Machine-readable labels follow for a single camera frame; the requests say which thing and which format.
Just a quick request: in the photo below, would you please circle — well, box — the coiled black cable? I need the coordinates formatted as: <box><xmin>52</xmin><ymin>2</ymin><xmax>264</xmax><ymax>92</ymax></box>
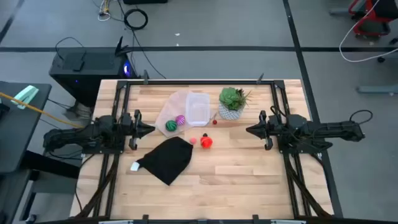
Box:
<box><xmin>123</xmin><ymin>8</ymin><xmax>149</xmax><ymax>31</ymax></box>

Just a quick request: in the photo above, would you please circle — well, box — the green striped watermelon toy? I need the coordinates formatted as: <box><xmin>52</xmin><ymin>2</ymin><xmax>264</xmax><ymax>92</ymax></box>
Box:
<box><xmin>165</xmin><ymin>119</ymin><xmax>178</xmax><ymax>133</ymax></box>

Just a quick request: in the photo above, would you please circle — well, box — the white and yellow cable bundle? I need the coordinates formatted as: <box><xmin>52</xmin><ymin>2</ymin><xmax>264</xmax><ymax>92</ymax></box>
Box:
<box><xmin>96</xmin><ymin>0</ymin><xmax>113</xmax><ymax>22</ymax></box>

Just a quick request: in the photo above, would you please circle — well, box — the black desk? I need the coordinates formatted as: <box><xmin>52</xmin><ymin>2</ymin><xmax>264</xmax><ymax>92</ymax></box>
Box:
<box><xmin>0</xmin><ymin>80</ymin><xmax>52</xmax><ymax>175</ymax></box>

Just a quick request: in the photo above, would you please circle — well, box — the black flat box device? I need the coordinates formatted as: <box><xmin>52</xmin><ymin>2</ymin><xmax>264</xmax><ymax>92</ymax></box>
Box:
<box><xmin>72</xmin><ymin>51</ymin><xmax>87</xmax><ymax>73</ymax></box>

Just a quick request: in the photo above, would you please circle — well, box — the clear plastic tupperware container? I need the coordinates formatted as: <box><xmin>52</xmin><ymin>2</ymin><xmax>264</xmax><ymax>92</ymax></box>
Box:
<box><xmin>185</xmin><ymin>92</ymin><xmax>211</xmax><ymax>127</ymax></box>

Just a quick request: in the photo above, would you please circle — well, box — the succulent in patterned pot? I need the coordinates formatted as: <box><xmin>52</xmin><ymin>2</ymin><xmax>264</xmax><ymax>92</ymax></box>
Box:
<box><xmin>218</xmin><ymin>86</ymin><xmax>252</xmax><ymax>121</ymax></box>

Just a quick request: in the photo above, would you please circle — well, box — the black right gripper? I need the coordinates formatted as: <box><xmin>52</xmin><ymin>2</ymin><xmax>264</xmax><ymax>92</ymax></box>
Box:
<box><xmin>246</xmin><ymin>110</ymin><xmax>274</xmax><ymax>151</ymax></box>

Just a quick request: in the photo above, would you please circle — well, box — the black computer tower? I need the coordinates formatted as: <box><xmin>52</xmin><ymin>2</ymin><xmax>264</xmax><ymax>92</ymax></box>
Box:
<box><xmin>49</xmin><ymin>46</ymin><xmax>140</xmax><ymax>107</ymax></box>

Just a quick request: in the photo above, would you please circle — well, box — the mint green stapler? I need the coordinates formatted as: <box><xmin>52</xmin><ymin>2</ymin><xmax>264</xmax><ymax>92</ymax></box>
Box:
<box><xmin>11</xmin><ymin>85</ymin><xmax>40</xmax><ymax>110</ymax></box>

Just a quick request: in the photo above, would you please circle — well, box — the black aluminium table frame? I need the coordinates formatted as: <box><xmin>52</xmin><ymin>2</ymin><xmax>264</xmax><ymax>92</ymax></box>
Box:
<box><xmin>74</xmin><ymin>79</ymin><xmax>335</xmax><ymax>220</ymax></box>

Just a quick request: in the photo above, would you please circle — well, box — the long black floor cable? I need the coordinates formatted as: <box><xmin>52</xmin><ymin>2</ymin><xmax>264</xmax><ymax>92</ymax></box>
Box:
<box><xmin>130</xmin><ymin>29</ymin><xmax>167</xmax><ymax>80</ymax></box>

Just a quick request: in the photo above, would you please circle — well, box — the red toy tomato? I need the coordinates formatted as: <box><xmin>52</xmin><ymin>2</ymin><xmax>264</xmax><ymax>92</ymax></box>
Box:
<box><xmin>200</xmin><ymin>136</ymin><xmax>214</xmax><ymax>149</ymax></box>

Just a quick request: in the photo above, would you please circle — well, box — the black wifi antenna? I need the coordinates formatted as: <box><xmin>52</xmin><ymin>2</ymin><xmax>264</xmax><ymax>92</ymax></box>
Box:
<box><xmin>114</xmin><ymin>35</ymin><xmax>134</xmax><ymax>57</ymax></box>

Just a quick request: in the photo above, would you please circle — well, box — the thin black cable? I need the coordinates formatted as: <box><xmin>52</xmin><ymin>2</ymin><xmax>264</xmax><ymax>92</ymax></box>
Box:
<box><xmin>55</xmin><ymin>36</ymin><xmax>87</xmax><ymax>60</ymax></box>

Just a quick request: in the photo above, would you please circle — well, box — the black cable bundle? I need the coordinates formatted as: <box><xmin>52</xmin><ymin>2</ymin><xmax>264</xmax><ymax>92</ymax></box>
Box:
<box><xmin>76</xmin><ymin>154</ymin><xmax>121</xmax><ymax>218</ymax></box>
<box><xmin>284</xmin><ymin>154</ymin><xmax>332</xmax><ymax>218</ymax></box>

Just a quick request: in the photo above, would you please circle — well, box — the red metal cart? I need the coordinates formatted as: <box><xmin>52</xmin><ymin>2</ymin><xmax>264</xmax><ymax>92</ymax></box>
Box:
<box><xmin>348</xmin><ymin>0</ymin><xmax>398</xmax><ymax>38</ymax></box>

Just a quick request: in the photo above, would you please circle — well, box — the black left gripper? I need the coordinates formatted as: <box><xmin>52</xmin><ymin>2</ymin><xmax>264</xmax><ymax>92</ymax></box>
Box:
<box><xmin>128</xmin><ymin>109</ymin><xmax>155</xmax><ymax>151</ymax></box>

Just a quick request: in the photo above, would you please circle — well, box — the black cloth bag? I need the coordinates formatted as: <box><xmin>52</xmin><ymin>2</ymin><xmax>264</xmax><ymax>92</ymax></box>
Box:
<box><xmin>136</xmin><ymin>136</ymin><xmax>194</xmax><ymax>187</ymax></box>

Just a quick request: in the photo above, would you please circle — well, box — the black equipment base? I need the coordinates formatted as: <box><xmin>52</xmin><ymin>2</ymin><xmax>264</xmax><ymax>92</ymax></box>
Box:
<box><xmin>123</xmin><ymin>0</ymin><xmax>169</xmax><ymax>5</ymax></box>

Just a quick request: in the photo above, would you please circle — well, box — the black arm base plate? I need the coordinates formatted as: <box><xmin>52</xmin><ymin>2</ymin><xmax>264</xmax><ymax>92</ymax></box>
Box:
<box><xmin>81</xmin><ymin>144</ymin><xmax>127</xmax><ymax>156</ymax></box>
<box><xmin>277</xmin><ymin>142</ymin><xmax>333</xmax><ymax>156</ymax></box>

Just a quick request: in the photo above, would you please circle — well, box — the gray metal table foot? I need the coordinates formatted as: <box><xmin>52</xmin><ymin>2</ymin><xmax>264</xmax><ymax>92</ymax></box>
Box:
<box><xmin>356</xmin><ymin>84</ymin><xmax>398</xmax><ymax>96</ymax></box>
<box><xmin>328</xmin><ymin>7</ymin><xmax>354</xmax><ymax>17</ymax></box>

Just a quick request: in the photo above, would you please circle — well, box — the black desk leg base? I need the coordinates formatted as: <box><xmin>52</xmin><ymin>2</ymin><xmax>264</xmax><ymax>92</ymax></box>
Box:
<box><xmin>18</xmin><ymin>149</ymin><xmax>82</xmax><ymax>180</ymax></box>

